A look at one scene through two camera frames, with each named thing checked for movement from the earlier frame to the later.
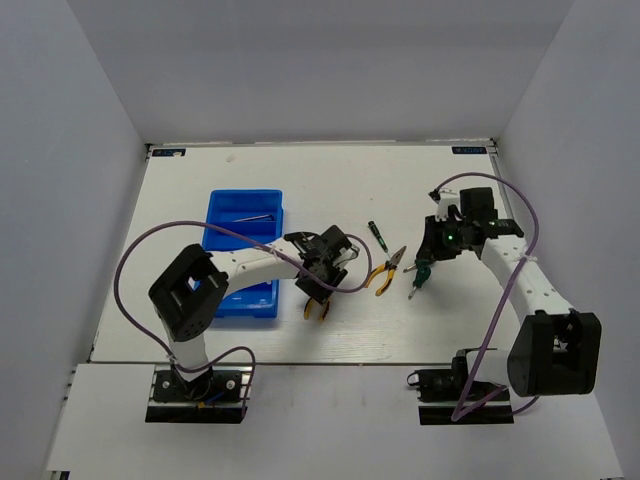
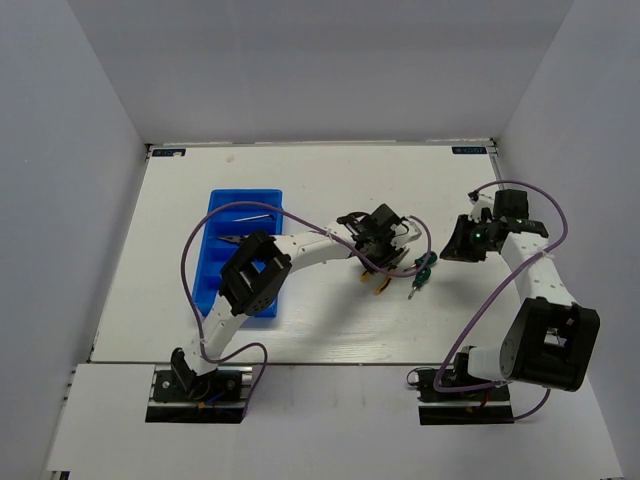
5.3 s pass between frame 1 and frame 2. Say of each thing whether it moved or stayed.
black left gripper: moved
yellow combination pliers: moved
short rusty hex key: stayed
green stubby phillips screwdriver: stayed
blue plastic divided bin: stayed
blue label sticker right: stayed
